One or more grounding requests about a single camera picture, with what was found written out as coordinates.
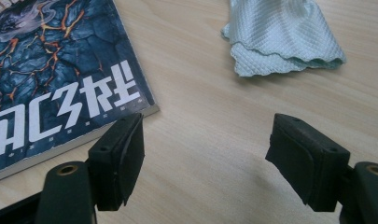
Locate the dark blue illustrated magazine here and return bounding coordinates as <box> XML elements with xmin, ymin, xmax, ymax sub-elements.
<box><xmin>0</xmin><ymin>0</ymin><xmax>161</xmax><ymax>185</ymax></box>

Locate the light blue cleaning cloth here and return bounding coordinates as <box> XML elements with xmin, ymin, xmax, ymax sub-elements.
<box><xmin>220</xmin><ymin>0</ymin><xmax>347</xmax><ymax>77</ymax></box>

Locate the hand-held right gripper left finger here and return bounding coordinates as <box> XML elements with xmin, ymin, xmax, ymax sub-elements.
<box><xmin>88</xmin><ymin>112</ymin><xmax>146</xmax><ymax>212</ymax></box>

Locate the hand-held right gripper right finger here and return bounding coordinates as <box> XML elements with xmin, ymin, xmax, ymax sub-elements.
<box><xmin>265</xmin><ymin>113</ymin><xmax>351</xmax><ymax>213</ymax></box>

